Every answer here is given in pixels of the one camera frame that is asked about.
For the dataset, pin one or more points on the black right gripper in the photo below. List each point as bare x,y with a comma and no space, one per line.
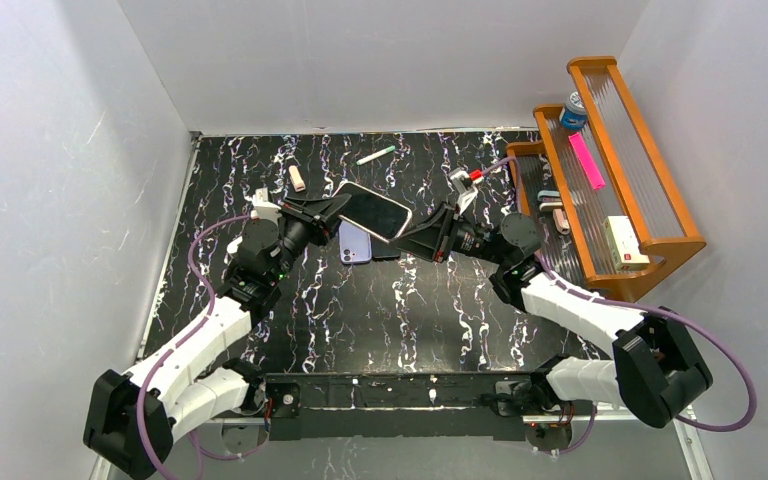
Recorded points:
446,236

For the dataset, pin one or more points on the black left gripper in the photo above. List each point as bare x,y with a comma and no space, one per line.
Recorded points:
314,223

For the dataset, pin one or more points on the purple phone case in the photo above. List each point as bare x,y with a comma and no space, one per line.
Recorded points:
355,245

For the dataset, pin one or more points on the beige cased smartphone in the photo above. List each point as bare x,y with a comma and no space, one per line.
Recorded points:
381,217

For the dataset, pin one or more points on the black smartphone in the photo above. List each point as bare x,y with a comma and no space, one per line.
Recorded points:
382,251

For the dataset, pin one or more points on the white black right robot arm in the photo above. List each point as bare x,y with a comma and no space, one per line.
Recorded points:
654,368

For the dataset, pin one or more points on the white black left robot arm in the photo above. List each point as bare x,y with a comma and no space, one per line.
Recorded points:
135,417

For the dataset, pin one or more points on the green white marker pen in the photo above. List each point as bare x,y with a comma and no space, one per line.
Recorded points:
378,154

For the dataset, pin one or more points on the blue grey small item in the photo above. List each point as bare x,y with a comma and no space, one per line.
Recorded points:
550,196

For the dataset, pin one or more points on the small pink eraser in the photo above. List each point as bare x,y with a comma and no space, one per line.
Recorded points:
561,221

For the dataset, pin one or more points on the orange wooden tiered shelf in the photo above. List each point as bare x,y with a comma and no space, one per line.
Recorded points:
639,185

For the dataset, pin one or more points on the pink flat box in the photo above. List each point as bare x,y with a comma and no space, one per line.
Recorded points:
586,161

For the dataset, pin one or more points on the blue white bottle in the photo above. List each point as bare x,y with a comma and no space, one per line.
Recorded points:
573,115

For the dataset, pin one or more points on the white red small box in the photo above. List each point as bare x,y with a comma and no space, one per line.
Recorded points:
623,244

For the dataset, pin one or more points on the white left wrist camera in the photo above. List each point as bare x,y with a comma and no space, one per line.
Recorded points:
263,208

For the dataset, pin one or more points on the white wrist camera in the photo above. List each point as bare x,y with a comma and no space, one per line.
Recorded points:
465,184
263,208

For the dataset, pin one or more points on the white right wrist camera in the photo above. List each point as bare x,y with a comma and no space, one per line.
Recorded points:
465,184

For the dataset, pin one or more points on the black metal base rail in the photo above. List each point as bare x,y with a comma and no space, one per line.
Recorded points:
504,406

